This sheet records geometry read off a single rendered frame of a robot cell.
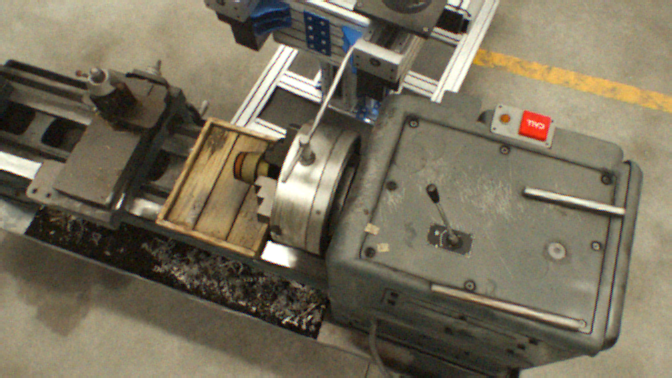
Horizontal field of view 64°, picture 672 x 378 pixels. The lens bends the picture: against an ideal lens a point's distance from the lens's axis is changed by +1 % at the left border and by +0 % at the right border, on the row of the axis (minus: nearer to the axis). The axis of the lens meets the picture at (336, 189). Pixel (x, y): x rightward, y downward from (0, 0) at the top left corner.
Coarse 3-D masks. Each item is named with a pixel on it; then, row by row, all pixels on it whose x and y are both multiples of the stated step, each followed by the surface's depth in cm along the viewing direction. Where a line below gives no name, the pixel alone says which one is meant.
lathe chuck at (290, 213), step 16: (304, 128) 123; (320, 128) 125; (336, 128) 127; (320, 144) 120; (288, 160) 118; (320, 160) 118; (304, 176) 117; (320, 176) 117; (288, 192) 118; (304, 192) 117; (272, 208) 120; (288, 208) 119; (304, 208) 118; (272, 224) 122; (288, 224) 121; (304, 224) 119; (288, 240) 126; (304, 240) 123
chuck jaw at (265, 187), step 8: (264, 176) 131; (256, 184) 130; (264, 184) 130; (272, 184) 130; (256, 192) 132; (264, 192) 128; (272, 192) 128; (264, 200) 127; (272, 200) 127; (264, 208) 125; (264, 216) 125; (280, 232) 125
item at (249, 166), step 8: (240, 152) 135; (248, 152) 136; (264, 152) 134; (240, 160) 133; (248, 160) 132; (256, 160) 131; (264, 160) 133; (240, 168) 133; (248, 168) 131; (256, 168) 131; (264, 168) 131; (272, 168) 137; (240, 176) 134; (248, 176) 132; (256, 176) 132; (272, 176) 137; (248, 184) 135
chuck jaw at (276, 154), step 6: (288, 126) 127; (294, 126) 128; (300, 126) 129; (288, 132) 127; (294, 132) 127; (282, 138) 131; (288, 138) 128; (276, 144) 129; (282, 144) 129; (288, 144) 128; (270, 150) 131; (276, 150) 130; (282, 150) 129; (288, 150) 129; (270, 156) 131; (276, 156) 130; (282, 156) 130; (270, 162) 131; (276, 162) 131; (282, 162) 130
